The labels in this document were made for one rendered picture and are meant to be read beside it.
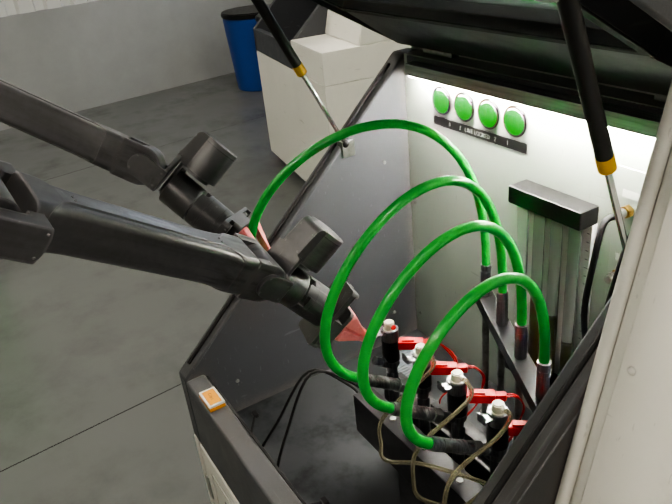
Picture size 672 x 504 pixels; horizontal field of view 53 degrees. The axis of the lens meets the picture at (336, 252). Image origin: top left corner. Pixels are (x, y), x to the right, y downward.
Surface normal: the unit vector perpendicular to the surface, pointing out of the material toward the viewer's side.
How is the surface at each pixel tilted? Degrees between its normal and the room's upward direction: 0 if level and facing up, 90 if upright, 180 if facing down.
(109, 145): 71
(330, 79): 90
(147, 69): 90
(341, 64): 90
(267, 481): 0
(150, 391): 0
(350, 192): 90
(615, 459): 76
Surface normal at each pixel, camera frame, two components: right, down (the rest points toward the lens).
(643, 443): -0.85, 0.10
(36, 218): 0.59, -0.78
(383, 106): 0.52, 0.36
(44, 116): 0.14, 0.13
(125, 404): -0.10, -0.88
